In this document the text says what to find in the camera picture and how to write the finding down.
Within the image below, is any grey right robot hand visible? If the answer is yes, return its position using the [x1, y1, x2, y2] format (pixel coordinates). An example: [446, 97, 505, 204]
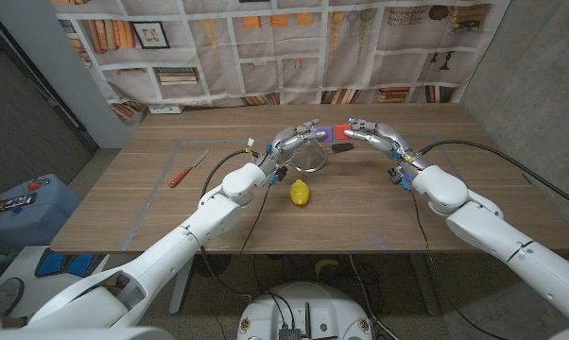
[344, 117, 432, 174]

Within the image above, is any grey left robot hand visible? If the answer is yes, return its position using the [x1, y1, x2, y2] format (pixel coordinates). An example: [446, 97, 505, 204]
[255, 118, 328, 179]

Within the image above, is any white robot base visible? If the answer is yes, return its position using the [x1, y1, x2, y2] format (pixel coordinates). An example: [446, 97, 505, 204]
[235, 281, 374, 340]

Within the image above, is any yellow toy lemon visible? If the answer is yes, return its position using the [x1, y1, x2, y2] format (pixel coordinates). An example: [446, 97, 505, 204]
[289, 178, 311, 206]

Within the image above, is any yellow toy banana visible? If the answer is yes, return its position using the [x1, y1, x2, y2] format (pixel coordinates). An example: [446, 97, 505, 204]
[314, 258, 341, 279]

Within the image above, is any white power strip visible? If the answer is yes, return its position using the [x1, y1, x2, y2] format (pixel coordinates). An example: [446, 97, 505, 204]
[147, 104, 185, 115]

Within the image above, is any black round fan base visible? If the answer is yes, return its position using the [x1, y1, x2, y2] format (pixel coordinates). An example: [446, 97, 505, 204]
[192, 253, 233, 279]

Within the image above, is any white table leg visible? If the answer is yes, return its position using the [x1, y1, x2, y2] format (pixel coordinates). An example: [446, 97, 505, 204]
[409, 253, 441, 316]
[168, 257, 196, 316]

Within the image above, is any blue case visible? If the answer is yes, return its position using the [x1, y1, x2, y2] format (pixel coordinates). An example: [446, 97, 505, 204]
[0, 173, 82, 251]

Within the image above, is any grey sneaker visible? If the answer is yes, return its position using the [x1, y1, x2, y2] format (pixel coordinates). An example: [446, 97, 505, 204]
[0, 277, 25, 316]

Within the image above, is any metal sieve black handle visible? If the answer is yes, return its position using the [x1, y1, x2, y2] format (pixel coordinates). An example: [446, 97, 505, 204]
[284, 139, 358, 174]

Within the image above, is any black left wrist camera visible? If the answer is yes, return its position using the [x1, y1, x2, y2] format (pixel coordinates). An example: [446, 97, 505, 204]
[267, 165, 289, 186]

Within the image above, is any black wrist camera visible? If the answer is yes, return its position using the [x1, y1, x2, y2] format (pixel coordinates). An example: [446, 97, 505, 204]
[267, 165, 289, 186]
[387, 167, 412, 192]

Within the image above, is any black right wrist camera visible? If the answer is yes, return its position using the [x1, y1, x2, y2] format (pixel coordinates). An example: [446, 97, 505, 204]
[387, 167, 412, 192]

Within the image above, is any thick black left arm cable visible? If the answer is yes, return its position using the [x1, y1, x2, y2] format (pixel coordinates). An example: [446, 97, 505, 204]
[198, 148, 262, 299]

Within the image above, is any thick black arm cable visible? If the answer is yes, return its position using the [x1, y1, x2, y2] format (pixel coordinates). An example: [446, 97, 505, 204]
[419, 139, 569, 213]
[198, 148, 262, 299]

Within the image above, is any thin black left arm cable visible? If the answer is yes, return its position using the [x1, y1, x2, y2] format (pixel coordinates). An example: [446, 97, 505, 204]
[238, 183, 272, 257]

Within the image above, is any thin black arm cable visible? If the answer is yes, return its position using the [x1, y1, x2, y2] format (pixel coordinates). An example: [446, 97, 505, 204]
[238, 183, 272, 257]
[408, 188, 503, 340]

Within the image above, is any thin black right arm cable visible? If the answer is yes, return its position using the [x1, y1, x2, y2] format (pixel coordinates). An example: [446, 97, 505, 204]
[408, 188, 503, 340]

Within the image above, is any knife with red handle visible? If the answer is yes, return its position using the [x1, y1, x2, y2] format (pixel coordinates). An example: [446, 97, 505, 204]
[168, 148, 211, 190]

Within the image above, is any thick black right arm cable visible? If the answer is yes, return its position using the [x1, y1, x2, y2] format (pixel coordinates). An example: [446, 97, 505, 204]
[419, 139, 569, 213]

